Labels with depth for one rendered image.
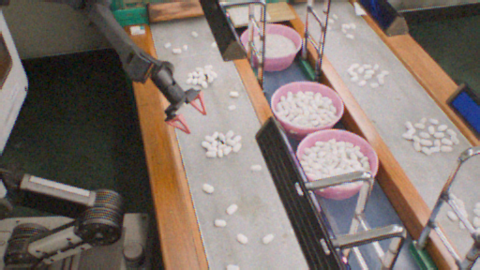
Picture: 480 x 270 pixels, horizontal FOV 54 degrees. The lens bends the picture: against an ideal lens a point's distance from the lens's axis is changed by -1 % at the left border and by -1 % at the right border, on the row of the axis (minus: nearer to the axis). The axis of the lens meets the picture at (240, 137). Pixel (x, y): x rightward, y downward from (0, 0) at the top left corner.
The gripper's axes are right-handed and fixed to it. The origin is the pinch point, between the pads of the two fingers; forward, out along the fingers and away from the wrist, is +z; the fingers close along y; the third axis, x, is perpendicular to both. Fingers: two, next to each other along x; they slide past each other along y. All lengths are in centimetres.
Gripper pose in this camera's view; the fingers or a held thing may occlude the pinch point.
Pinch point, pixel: (196, 122)
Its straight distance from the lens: 149.4
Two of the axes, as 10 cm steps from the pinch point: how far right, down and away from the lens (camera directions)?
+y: -4.5, 6.2, -6.4
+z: 5.7, 7.5, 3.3
